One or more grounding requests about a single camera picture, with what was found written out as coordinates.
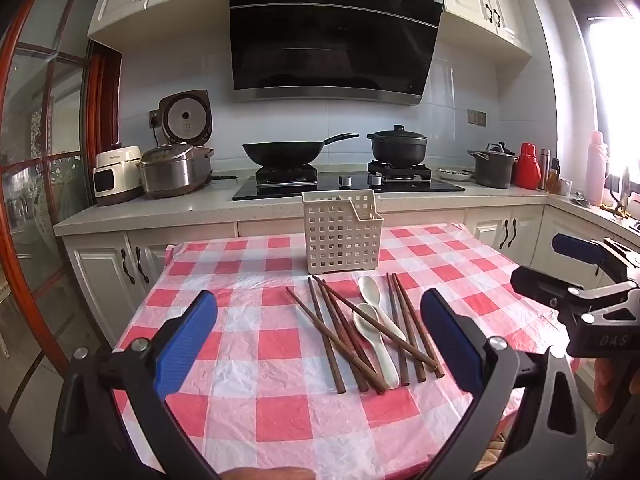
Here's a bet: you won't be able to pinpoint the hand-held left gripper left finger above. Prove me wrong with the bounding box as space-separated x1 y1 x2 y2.
47 289 221 480

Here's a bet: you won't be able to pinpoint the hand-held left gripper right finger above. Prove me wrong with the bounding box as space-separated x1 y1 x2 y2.
420 288 589 480

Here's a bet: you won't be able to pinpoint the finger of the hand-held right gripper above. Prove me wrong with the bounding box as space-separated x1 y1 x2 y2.
510 265 640 327
552 233 640 282

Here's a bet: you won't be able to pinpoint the white ceramic spoon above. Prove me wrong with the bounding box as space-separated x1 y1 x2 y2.
352 303 401 388
358 275 407 342

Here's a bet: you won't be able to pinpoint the bunch of wooden chopsticks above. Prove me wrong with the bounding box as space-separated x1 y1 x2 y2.
285 272 446 395

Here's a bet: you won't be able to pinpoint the cream plastic utensil basket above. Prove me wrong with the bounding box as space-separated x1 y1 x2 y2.
301 190 384 277

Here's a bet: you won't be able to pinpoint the person's right hand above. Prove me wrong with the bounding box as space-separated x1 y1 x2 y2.
594 359 621 414

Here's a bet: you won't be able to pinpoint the person's left hand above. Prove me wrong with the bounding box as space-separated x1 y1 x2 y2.
220 467 317 480

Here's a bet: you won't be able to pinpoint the dark metal tool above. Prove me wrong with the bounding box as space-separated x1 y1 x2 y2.
602 167 633 218

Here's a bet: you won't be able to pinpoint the amber oil bottle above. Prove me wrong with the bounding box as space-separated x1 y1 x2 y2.
545 158 562 195

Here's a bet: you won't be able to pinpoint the pink water bottle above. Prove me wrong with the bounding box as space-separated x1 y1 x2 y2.
586 131 610 207

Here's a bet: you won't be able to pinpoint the red white checkered tablecloth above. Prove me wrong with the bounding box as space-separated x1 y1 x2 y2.
112 222 576 480

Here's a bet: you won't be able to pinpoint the red thermos jug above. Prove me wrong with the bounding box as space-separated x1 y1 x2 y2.
515 143 542 190

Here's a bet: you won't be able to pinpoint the white base cabinets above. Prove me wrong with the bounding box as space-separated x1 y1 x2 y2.
62 205 621 356

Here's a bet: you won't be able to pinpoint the grey lidded stockpot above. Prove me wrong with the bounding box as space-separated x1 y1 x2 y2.
467 142 518 190

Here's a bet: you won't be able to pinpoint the white stone countertop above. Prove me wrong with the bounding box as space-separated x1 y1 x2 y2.
54 170 640 241

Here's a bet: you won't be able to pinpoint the bright window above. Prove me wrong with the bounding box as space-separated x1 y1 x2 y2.
570 0 640 201

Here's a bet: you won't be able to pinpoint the silver rice cooker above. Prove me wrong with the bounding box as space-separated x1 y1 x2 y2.
139 90 216 199

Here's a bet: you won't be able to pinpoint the black glass gas cooktop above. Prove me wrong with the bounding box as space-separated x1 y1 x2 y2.
232 160 466 202

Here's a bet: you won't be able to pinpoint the small white cooker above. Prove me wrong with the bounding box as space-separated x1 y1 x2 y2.
92 146 146 207

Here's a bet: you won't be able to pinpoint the black lidded pot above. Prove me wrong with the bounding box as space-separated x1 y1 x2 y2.
366 125 429 166

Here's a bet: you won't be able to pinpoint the black wok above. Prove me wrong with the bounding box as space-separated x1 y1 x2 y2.
242 133 360 167

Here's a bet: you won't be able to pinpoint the red framed glass door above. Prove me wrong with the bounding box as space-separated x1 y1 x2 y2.
0 0 123 391

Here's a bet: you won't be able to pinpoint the black range hood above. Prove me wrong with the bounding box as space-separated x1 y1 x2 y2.
227 0 447 107

